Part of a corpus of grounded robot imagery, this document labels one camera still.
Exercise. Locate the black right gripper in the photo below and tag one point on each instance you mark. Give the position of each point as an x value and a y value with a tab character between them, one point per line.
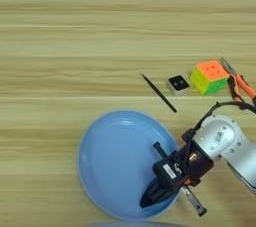
196	164

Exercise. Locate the blue round plate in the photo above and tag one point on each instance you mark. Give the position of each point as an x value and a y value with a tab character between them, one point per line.
116	164

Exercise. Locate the thin black pen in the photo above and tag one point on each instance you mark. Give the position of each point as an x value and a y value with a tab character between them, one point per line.
159	93

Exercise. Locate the orange and black pliers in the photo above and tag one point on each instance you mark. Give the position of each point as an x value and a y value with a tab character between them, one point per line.
246	86

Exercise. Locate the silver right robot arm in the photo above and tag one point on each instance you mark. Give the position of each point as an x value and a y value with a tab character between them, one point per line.
233	147

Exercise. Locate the black box with white label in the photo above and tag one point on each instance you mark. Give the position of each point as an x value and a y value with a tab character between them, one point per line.
168	172

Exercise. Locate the small black and white box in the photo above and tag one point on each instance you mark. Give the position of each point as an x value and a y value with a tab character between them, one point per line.
178	82

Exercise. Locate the colourful puzzle cube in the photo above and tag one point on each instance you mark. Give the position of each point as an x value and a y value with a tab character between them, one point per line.
210	69

